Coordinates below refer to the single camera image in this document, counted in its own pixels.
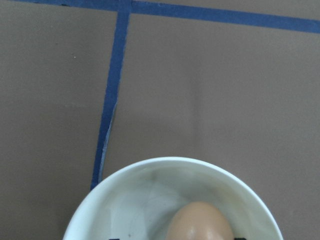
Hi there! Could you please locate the brown egg from bowl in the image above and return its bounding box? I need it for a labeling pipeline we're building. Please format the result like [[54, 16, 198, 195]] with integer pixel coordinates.
[[166, 201, 235, 240]]

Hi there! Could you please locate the white ceramic bowl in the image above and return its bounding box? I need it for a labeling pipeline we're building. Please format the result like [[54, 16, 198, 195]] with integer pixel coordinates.
[[64, 156, 283, 240]]

